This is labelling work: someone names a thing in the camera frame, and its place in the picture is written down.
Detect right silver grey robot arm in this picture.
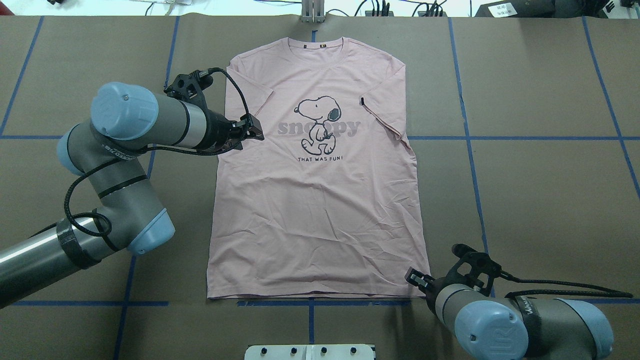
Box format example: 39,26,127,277
405,243,614,360

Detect pink Snoopy t-shirt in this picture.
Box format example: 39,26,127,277
206,37,430,300

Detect aluminium frame post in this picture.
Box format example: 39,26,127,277
300,0,326,24

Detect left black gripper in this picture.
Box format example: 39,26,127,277
202,110,265,154

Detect blue tape line far right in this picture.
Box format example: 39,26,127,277
581,16,640,199

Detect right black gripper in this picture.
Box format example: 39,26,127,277
404,244,503,306

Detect blue tape line far left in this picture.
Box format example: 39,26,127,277
0,15,45,139

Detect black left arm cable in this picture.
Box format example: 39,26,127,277
63,67,251,238

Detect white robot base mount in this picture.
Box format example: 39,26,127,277
244,343,377,360

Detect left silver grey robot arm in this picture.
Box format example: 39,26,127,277
0,75,265,308

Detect black cables behind table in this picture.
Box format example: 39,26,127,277
325,0,451,18

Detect blue tape line near base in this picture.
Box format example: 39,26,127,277
12,298,640,307

